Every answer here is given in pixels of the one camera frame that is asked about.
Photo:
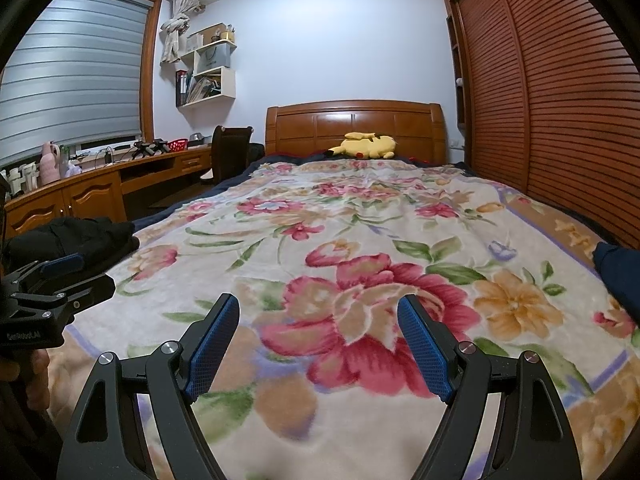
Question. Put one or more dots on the white rack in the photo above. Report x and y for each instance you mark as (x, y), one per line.
(20, 177)

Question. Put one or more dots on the person's left hand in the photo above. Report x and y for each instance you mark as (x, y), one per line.
(36, 380)

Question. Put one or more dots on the wooden louvered wardrobe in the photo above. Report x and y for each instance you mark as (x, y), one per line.
(550, 85)

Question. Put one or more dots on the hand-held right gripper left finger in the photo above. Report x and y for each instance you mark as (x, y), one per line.
(215, 345)

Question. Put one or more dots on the wooden bed headboard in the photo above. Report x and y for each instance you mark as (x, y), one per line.
(300, 130)

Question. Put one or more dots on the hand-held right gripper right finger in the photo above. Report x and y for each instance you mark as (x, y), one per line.
(425, 350)

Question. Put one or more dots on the metal bowl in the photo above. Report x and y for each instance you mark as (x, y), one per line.
(195, 137)

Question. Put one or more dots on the grey paper bag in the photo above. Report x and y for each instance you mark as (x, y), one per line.
(214, 60)

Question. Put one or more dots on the red basket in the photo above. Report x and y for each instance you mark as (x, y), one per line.
(177, 145)

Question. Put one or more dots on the grey window blind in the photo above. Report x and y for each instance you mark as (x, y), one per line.
(65, 75)

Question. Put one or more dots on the white wall shelf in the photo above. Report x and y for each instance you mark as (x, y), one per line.
(227, 85)

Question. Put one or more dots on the wooden window frame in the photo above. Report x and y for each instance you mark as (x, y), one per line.
(150, 70)

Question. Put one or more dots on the yellow plush toy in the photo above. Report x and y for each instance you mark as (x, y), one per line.
(367, 146)

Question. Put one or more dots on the stack of books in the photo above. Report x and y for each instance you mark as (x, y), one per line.
(204, 90)

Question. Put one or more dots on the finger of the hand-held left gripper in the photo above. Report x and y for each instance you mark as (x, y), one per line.
(85, 290)
(62, 263)

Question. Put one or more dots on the black buttoned coat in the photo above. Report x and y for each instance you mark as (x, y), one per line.
(75, 240)

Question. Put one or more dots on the floral blanket bed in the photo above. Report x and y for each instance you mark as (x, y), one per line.
(350, 220)

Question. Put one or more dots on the black gadget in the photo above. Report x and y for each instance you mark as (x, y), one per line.
(149, 147)

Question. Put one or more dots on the black binders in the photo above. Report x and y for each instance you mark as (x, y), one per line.
(182, 89)

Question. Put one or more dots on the dark wooden chair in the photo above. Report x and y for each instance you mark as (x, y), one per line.
(230, 152)

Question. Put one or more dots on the tied beige curtain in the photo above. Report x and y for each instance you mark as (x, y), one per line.
(172, 35)

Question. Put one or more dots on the pink bottle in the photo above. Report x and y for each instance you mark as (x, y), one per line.
(51, 160)

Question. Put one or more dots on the wooden desk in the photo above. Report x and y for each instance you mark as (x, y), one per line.
(90, 195)

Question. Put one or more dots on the dark blue pillow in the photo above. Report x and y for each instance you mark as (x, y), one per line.
(620, 275)

